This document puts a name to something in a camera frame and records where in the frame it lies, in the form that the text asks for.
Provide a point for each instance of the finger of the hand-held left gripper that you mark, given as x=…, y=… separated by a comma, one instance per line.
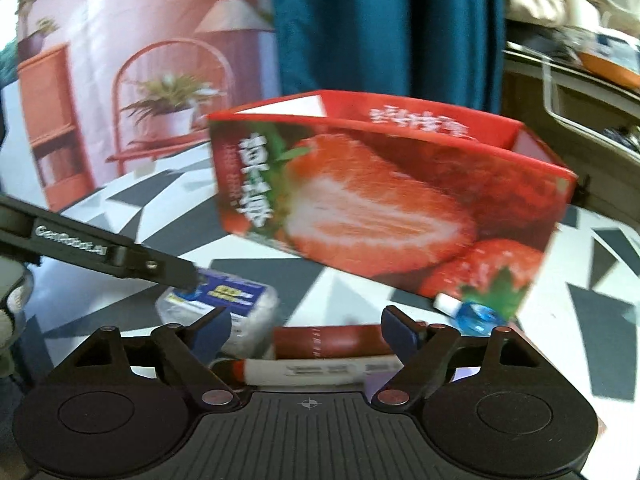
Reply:
x=165, y=267

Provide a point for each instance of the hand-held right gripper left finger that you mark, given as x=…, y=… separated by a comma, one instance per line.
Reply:
x=212, y=330

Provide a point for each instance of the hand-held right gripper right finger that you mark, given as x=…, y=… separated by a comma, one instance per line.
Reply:
x=400, y=332

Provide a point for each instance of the clear box with blue label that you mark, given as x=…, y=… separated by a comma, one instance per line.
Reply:
x=245, y=300

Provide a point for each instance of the white tube with blue cap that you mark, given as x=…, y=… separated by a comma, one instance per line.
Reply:
x=470, y=316

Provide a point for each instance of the dark red tube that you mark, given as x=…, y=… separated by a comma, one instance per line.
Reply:
x=325, y=342

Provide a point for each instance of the white marker with red cap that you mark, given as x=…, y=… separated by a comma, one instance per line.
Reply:
x=310, y=370

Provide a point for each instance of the red strawberry cardboard box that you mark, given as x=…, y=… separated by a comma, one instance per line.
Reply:
x=375, y=210

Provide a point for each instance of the person's left hand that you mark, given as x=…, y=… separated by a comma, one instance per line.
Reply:
x=12, y=300

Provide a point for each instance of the geometric patterned tablecloth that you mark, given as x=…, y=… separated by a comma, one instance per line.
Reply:
x=560, y=340

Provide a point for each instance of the printed room backdrop cloth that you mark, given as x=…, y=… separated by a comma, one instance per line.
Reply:
x=125, y=35

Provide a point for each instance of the grey dressing table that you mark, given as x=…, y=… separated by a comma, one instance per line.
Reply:
x=530, y=110

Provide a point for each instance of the blue patterned cloth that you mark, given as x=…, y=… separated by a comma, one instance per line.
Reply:
x=622, y=139

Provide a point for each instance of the teal curtain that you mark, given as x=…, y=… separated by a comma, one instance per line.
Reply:
x=375, y=35

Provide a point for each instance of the orange tray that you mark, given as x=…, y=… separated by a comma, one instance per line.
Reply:
x=615, y=72

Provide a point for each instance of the blue and white box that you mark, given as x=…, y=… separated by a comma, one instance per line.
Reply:
x=620, y=47

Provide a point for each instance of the white brush holder cup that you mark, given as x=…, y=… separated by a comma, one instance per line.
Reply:
x=585, y=10

